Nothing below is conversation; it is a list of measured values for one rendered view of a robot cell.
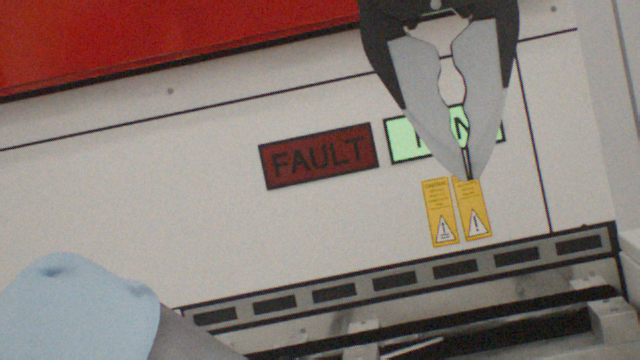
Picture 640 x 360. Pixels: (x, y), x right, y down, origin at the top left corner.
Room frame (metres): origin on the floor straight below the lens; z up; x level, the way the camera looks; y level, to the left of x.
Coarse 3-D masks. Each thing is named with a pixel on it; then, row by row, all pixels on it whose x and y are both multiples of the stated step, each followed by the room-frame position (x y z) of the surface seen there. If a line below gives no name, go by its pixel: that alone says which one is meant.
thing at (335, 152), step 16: (288, 144) 1.35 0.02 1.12; (304, 144) 1.35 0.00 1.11; (320, 144) 1.35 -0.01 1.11; (336, 144) 1.35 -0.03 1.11; (352, 144) 1.35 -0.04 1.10; (368, 144) 1.35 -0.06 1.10; (272, 160) 1.36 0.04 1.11; (288, 160) 1.35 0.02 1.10; (304, 160) 1.35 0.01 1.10; (320, 160) 1.35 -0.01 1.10; (336, 160) 1.35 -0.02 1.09; (352, 160) 1.35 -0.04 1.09; (368, 160) 1.35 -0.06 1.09; (272, 176) 1.36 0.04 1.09; (288, 176) 1.35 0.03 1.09; (304, 176) 1.35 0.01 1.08
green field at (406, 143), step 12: (456, 108) 1.34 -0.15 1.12; (396, 120) 1.35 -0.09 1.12; (408, 120) 1.34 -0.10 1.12; (456, 120) 1.34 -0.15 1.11; (396, 132) 1.35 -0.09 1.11; (408, 132) 1.34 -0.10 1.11; (456, 132) 1.34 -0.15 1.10; (396, 144) 1.35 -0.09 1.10; (408, 144) 1.34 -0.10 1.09; (420, 144) 1.34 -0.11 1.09; (396, 156) 1.35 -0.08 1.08; (408, 156) 1.35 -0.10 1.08
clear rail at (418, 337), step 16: (560, 304) 1.34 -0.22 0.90; (576, 304) 1.34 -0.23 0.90; (480, 320) 1.35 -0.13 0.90; (496, 320) 1.34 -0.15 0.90; (512, 320) 1.34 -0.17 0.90; (528, 320) 1.34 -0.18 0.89; (544, 320) 1.34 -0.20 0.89; (400, 336) 1.35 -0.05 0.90; (416, 336) 1.35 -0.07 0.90; (432, 336) 1.35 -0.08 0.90; (448, 336) 1.34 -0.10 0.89; (320, 352) 1.36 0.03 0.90; (336, 352) 1.35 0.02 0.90
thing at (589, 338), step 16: (576, 336) 1.28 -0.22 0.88; (592, 336) 1.27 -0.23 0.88; (480, 352) 1.30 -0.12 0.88; (496, 352) 1.29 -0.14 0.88; (512, 352) 1.27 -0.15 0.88; (528, 352) 1.26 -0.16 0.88; (544, 352) 1.24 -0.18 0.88; (560, 352) 1.23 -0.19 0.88; (576, 352) 1.22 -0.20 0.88; (592, 352) 1.22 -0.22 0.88; (608, 352) 1.22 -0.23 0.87; (624, 352) 1.22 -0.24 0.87
